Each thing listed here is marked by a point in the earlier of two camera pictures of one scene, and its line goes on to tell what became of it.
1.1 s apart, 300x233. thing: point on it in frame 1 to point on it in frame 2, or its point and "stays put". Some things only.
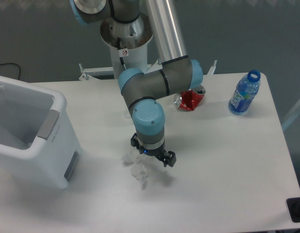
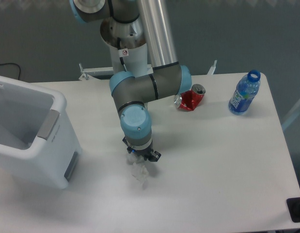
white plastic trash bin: (34, 132) stays put
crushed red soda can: (189, 99) stays put
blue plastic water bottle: (246, 90) stays put
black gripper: (168, 158) to (145, 153)
